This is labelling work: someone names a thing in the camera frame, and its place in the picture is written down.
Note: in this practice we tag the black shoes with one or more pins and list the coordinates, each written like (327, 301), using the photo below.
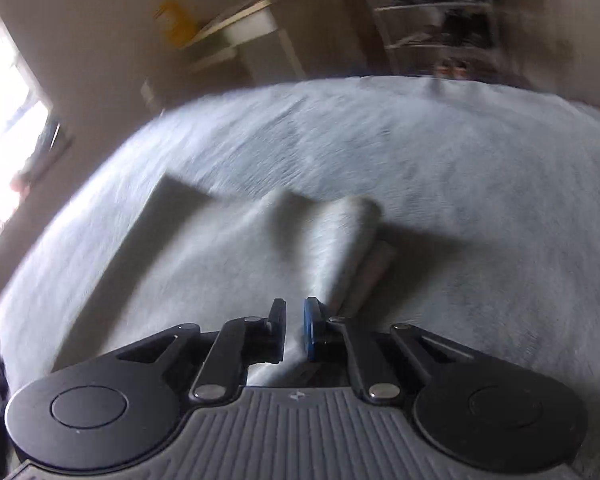
(442, 25)

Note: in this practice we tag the white wooden desk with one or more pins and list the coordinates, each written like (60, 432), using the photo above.
(264, 42)

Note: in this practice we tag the grey bed blanket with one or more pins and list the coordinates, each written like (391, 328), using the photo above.
(490, 196)

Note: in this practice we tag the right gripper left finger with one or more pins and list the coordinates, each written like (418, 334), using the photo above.
(114, 410)

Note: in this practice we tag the grey sweatpants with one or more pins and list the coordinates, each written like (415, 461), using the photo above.
(194, 258)

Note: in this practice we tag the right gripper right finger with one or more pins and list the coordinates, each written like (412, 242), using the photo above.
(477, 409)

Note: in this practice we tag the metal shoe rack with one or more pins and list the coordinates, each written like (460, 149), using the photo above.
(486, 67)

